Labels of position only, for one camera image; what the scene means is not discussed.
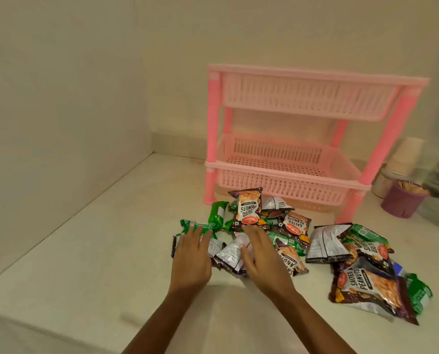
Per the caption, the green snack packet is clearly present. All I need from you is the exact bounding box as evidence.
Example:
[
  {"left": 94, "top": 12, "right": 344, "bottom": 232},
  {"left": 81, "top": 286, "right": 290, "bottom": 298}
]
[
  {"left": 179, "top": 219, "right": 224, "bottom": 234},
  {"left": 267, "top": 231, "right": 306, "bottom": 256},
  {"left": 405, "top": 273, "right": 434, "bottom": 316},
  {"left": 347, "top": 223, "right": 394, "bottom": 253},
  {"left": 208, "top": 201, "right": 230, "bottom": 233}
]

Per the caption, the brown peanut snack packet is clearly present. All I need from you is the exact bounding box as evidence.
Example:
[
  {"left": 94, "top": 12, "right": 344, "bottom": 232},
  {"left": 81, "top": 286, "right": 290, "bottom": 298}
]
[{"left": 228, "top": 187, "right": 265, "bottom": 231}]

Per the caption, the white jar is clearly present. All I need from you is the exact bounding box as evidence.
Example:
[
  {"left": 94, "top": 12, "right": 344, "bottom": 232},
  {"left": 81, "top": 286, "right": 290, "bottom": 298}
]
[{"left": 371, "top": 169, "right": 395, "bottom": 199}]

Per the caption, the pile of brown peanut packets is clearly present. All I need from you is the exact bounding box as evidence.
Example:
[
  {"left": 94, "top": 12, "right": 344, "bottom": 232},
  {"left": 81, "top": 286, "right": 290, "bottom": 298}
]
[{"left": 172, "top": 195, "right": 420, "bottom": 326}]

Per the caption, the pink plastic two-tier rack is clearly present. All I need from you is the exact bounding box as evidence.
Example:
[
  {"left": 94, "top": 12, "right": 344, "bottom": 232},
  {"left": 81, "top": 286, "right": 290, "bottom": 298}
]
[{"left": 203, "top": 63, "right": 430, "bottom": 224}]

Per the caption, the person's right hand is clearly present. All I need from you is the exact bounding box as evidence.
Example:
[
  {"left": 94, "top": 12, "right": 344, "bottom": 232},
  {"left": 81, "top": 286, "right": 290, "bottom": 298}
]
[{"left": 240, "top": 224, "right": 298, "bottom": 297}]

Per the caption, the stack of paper cups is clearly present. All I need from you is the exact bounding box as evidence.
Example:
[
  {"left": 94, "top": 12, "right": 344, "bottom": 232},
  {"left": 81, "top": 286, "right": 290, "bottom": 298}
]
[{"left": 385, "top": 136, "right": 426, "bottom": 178}]

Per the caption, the person's left forearm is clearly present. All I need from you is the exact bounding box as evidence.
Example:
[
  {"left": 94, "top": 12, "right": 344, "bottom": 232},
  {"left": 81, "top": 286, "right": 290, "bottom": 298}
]
[{"left": 122, "top": 283, "right": 209, "bottom": 354}]

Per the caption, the person's right forearm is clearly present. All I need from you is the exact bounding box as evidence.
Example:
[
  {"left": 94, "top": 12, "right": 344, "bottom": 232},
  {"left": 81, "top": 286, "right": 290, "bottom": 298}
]
[{"left": 267, "top": 287, "right": 357, "bottom": 354}]

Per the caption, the bunch of wooden sticks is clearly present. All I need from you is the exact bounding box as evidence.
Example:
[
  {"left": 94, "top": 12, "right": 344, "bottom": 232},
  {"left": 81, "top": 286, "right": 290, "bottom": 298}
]
[{"left": 396, "top": 180, "right": 429, "bottom": 196}]

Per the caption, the person's left hand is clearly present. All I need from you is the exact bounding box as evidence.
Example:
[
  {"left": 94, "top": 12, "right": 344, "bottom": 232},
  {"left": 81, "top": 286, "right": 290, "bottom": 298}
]
[{"left": 169, "top": 224, "right": 214, "bottom": 292}]

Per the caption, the purple plastic cup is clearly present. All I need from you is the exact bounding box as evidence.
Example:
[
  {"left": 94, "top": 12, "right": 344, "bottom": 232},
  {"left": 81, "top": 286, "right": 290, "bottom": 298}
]
[{"left": 380, "top": 179, "right": 430, "bottom": 219}]

